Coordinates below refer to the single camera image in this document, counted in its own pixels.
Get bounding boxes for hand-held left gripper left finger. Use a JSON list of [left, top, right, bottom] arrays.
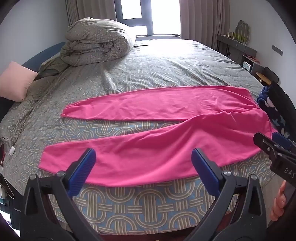
[[20, 148, 97, 241]]

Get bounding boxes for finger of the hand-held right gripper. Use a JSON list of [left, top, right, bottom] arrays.
[[272, 133, 296, 159], [253, 132, 281, 161]]

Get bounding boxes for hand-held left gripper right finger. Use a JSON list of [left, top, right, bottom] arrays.
[[191, 148, 270, 241]]

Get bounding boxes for pink pants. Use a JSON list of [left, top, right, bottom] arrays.
[[38, 85, 278, 187]]

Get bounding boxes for person's right hand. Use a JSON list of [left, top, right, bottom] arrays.
[[270, 180, 288, 222]]

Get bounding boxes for dark blue patterned cloth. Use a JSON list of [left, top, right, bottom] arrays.
[[257, 86, 289, 137]]

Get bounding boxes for black cloth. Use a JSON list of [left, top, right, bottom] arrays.
[[269, 81, 296, 137]]

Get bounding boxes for wooden stool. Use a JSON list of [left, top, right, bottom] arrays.
[[256, 72, 272, 85]]

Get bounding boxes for dark chair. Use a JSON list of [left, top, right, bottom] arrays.
[[264, 67, 279, 84]]

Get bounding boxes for grey vanity desk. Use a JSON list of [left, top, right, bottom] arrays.
[[217, 34, 264, 72]]

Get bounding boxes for grey-green pillow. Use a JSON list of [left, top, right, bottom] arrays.
[[38, 57, 68, 80]]

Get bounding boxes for pink pillow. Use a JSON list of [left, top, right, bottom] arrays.
[[0, 61, 39, 102]]

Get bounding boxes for bed with patterned sheet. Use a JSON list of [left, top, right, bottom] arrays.
[[0, 38, 275, 234]]

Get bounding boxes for vanity mirror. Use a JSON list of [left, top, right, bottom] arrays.
[[235, 20, 250, 43]]

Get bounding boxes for blue headboard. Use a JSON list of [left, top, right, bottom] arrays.
[[21, 42, 66, 70]]

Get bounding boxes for folded patterned duvet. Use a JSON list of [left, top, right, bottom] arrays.
[[60, 17, 135, 67]]

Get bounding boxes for beige curtain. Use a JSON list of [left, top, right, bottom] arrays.
[[179, 0, 230, 50], [65, 0, 121, 26]]

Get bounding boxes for window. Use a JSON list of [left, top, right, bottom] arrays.
[[117, 0, 181, 37]]

